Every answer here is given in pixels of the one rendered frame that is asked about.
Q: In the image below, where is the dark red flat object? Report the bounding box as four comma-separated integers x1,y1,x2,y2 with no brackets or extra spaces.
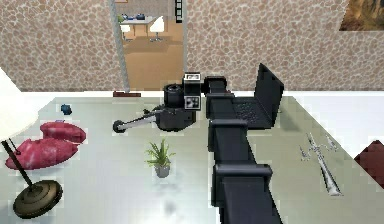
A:
112,91,142,98

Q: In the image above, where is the green houseplant in grey pot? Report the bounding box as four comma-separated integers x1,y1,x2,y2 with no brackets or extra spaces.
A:
144,138,177,179

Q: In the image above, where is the dark red cushion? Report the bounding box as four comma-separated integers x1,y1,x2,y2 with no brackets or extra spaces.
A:
353,139,384,190

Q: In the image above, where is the white shade table lamp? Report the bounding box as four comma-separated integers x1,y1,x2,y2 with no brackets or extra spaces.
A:
0,66,64,220

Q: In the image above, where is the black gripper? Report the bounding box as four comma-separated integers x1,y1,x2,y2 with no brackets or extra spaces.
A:
112,83,197,134

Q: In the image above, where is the black open laptop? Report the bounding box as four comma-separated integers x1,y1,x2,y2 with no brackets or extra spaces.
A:
233,62,285,130

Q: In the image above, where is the red pillow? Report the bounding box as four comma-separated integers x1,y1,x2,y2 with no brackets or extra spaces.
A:
4,137,80,171
39,121,88,145

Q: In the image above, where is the framed brown wall picture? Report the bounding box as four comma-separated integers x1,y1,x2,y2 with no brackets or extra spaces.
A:
338,0,384,32

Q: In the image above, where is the black shelf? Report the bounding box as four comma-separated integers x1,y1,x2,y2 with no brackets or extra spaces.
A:
174,0,184,24

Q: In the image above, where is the white dining table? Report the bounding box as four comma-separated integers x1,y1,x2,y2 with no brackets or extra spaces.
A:
119,15,158,38

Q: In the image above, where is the white chair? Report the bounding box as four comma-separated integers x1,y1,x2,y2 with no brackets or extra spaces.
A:
120,24,132,42
149,15,166,43

